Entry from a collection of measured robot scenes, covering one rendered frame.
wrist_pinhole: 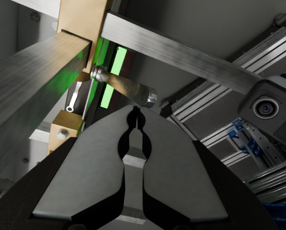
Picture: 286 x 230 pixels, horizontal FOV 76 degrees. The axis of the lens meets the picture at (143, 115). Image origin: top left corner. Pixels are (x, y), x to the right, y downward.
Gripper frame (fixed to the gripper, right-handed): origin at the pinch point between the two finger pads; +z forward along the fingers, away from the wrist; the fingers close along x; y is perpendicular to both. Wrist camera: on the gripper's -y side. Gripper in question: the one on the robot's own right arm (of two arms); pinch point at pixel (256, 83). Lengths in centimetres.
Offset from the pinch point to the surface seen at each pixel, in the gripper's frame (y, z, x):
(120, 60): -22.6, 11.8, -8.6
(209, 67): -10.5, -3.8, 0.1
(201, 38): 15, 83, -3
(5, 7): -49, 15, -8
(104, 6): -25.9, -5.1, 2.0
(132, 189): 26, 83, -149
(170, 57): -16.3, -3.9, -0.6
